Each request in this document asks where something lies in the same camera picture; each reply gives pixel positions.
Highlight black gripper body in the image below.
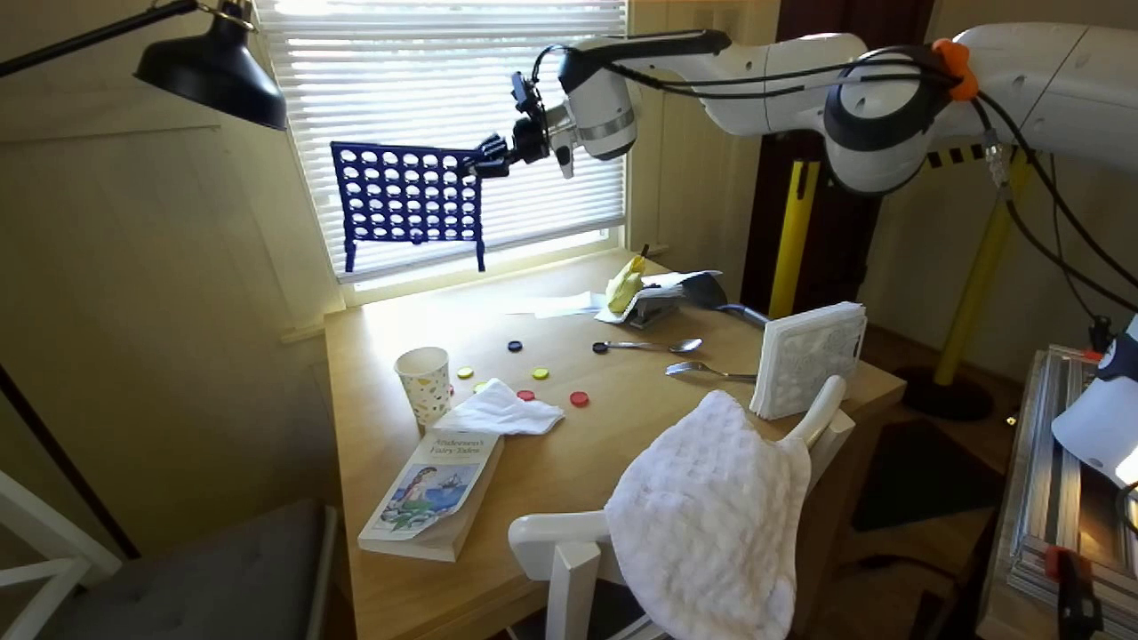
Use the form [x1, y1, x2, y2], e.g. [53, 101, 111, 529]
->
[507, 67, 570, 167]

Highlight blue connect four grid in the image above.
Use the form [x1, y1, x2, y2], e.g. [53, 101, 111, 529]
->
[329, 138, 496, 276]

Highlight white window blinds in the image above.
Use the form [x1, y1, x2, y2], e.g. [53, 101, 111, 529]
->
[258, 0, 630, 289]

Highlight yellow green bag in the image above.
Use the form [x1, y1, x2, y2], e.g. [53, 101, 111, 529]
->
[599, 268, 714, 329]

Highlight patterned paper cup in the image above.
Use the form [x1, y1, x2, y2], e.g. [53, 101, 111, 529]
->
[394, 346, 458, 438]

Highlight crumpled white tissue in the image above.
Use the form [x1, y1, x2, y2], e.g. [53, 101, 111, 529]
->
[446, 378, 570, 440]

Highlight silver metal spoon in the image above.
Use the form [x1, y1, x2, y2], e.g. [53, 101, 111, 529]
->
[599, 336, 707, 361]

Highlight black lamp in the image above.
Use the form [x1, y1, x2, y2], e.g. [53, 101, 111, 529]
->
[0, 0, 287, 137]

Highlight illustrated children's book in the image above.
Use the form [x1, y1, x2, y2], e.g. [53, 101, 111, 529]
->
[357, 425, 510, 570]

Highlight dark brown door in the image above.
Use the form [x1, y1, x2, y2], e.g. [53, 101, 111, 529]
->
[740, 0, 939, 313]

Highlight white napkin stack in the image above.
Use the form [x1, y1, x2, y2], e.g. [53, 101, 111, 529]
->
[746, 298, 871, 425]

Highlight white wooden chair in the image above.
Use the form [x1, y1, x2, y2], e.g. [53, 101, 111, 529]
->
[507, 375, 856, 640]

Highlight white quilted towel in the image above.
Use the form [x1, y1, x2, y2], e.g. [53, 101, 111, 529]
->
[602, 389, 819, 640]

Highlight black yellow striped bar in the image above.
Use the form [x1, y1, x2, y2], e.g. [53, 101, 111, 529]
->
[922, 138, 1015, 172]

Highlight grey cushioned seat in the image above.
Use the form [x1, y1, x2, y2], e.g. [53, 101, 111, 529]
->
[39, 493, 344, 640]

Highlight black stand rod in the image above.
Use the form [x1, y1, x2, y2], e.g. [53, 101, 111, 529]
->
[0, 362, 142, 562]

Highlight black floor mat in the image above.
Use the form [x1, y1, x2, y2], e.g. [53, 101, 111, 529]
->
[852, 416, 1009, 535]

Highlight white cross-back chair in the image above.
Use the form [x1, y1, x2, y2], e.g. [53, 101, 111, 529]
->
[0, 471, 126, 640]

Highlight white paper sheet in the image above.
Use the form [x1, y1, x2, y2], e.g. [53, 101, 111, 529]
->
[1051, 375, 1138, 492]

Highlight red clamp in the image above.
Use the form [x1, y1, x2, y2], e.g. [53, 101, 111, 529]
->
[1040, 540, 1110, 640]

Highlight yellow post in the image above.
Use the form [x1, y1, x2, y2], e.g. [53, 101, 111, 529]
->
[932, 163, 1028, 393]
[764, 158, 824, 319]

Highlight black round post base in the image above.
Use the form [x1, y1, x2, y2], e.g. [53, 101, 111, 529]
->
[905, 362, 996, 425]

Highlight black cable bundle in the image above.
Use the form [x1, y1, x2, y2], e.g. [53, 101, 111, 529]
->
[970, 86, 1138, 351]

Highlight aluminium frame rack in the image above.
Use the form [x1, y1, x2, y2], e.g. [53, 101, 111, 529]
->
[975, 340, 1138, 640]

